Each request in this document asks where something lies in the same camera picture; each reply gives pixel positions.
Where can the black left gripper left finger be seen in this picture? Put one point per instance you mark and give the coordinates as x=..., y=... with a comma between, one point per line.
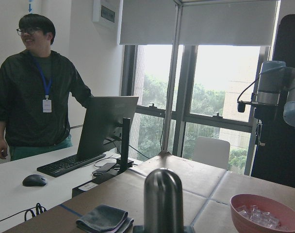
x=138, y=229

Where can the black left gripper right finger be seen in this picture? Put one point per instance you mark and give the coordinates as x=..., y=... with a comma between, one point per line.
x=188, y=229

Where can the steel muddler with black tip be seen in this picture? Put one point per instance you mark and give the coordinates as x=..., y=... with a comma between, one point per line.
x=163, y=202

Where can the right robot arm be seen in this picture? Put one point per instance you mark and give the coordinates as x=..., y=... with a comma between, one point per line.
x=276, y=87

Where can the pink bowl of ice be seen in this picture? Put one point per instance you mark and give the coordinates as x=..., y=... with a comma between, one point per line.
x=257, y=214

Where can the folded grey purple cloth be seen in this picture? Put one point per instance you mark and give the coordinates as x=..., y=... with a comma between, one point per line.
x=105, y=219

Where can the white chair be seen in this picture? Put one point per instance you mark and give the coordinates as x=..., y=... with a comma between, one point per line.
x=212, y=151

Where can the black keyboard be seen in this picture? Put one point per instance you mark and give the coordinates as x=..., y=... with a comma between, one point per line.
x=66, y=165

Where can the black computer monitor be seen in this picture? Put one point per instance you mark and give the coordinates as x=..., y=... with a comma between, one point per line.
x=102, y=127

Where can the black mouse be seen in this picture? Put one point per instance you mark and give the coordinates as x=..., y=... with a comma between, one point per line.
x=34, y=180

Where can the person in dark shirt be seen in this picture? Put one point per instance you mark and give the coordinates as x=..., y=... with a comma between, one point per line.
x=35, y=85

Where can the white roller blind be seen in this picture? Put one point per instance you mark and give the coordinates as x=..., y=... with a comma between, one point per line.
x=240, y=23

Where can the black monitor stand post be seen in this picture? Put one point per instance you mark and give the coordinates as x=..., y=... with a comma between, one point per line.
x=126, y=127

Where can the aluminium frame post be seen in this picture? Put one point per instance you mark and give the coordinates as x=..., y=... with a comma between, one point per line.
x=171, y=81

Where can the white wall cabinet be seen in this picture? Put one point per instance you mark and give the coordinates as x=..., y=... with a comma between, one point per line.
x=105, y=13

